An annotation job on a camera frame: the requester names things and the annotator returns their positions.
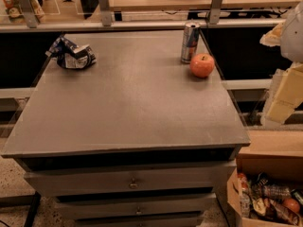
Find redbull can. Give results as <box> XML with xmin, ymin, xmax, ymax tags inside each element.
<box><xmin>181</xmin><ymin>21</ymin><xmax>200</xmax><ymax>63</ymax></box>

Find grey metal post right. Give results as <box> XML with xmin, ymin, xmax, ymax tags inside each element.
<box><xmin>207</xmin><ymin>0</ymin><xmax>223</xmax><ymax>25</ymax></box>

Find colourful snack box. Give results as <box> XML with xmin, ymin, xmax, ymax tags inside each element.
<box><xmin>0</xmin><ymin>0</ymin><xmax>45</xmax><ymax>23</ymax></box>

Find red apple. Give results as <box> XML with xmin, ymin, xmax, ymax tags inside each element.
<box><xmin>189</xmin><ymin>53</ymin><xmax>215</xmax><ymax>79</ymax></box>

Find cardboard box of snacks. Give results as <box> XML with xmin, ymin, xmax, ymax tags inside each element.
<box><xmin>226</xmin><ymin>153</ymin><xmax>303</xmax><ymax>227</ymax></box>

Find grey metal post left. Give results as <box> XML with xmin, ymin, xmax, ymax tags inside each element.
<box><xmin>18</xmin><ymin>0</ymin><xmax>39</xmax><ymax>28</ymax></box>

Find grey metal post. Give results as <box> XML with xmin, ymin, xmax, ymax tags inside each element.
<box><xmin>98</xmin><ymin>0</ymin><xmax>112</xmax><ymax>26</ymax></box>
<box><xmin>18</xmin><ymin>0</ymin><xmax>39</xmax><ymax>28</ymax></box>
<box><xmin>207</xmin><ymin>0</ymin><xmax>223</xmax><ymax>25</ymax></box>

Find crumpled blue chip bag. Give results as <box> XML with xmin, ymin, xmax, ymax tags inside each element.
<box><xmin>45</xmin><ymin>35</ymin><xmax>97</xmax><ymax>70</ymax></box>

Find drawer knob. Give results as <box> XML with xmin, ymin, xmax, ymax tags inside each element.
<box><xmin>129</xmin><ymin>178</ymin><xmax>138</xmax><ymax>189</ymax></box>
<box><xmin>135</xmin><ymin>207</ymin><xmax>143</xmax><ymax>215</ymax></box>

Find grey metal post middle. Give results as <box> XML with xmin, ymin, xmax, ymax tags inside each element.
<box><xmin>98</xmin><ymin>0</ymin><xmax>112</xmax><ymax>26</ymax></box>

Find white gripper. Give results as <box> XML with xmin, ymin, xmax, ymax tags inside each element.
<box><xmin>259</xmin><ymin>2</ymin><xmax>303</xmax><ymax>127</ymax></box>

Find grey drawer cabinet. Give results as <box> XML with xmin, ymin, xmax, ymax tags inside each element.
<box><xmin>3</xmin><ymin>31</ymin><xmax>249</xmax><ymax>227</ymax></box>

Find top drawer knob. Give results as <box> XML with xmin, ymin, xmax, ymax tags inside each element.
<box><xmin>129</xmin><ymin>178</ymin><xmax>138</xmax><ymax>189</ymax></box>

